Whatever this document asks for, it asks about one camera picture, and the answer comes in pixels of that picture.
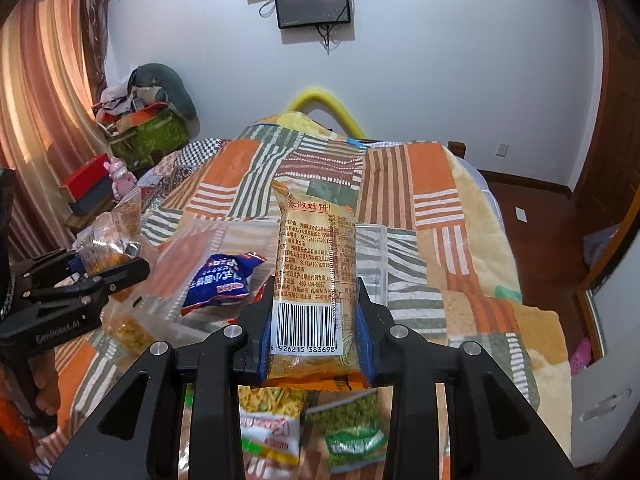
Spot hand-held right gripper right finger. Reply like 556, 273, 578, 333
354, 278, 573, 480

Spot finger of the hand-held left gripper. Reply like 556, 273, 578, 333
9, 249, 87, 286
27, 258, 151, 311

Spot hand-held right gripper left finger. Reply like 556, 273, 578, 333
47, 276, 275, 480

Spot clear packet of orange snacks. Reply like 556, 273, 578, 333
74, 194, 147, 281

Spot clear plastic storage box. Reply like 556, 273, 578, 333
131, 219, 390, 346

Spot orange biscuit packet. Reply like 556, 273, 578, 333
268, 179, 372, 392

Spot clear packet of yellow snacks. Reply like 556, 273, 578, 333
102, 302, 153, 357

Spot person's left hand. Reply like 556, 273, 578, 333
24, 344, 62, 428

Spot blue snack packet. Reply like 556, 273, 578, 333
181, 252, 267, 317

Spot green pea snack packet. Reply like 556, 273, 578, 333
309, 391, 390, 473

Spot red and grey box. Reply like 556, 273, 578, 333
59, 157, 115, 217

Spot yellow stick snack packet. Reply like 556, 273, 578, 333
237, 384, 307, 467

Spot pink rabbit toy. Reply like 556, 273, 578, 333
102, 157, 139, 202

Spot patchwork striped blanket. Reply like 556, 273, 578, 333
30, 110, 562, 480

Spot striped orange curtain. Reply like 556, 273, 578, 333
0, 0, 113, 261

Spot pile of papers and clutter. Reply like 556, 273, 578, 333
91, 76, 168, 141

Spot pink slipper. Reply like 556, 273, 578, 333
570, 338, 594, 377

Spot white cabinet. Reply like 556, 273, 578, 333
570, 255, 640, 470

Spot brown wooden wardrobe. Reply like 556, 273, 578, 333
569, 0, 640, 291

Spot yellow padded bed rail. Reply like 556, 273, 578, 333
286, 88, 367, 139

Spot black monitor cables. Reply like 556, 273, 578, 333
258, 0, 355, 56

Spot small black wall monitor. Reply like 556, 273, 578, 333
273, 0, 353, 30

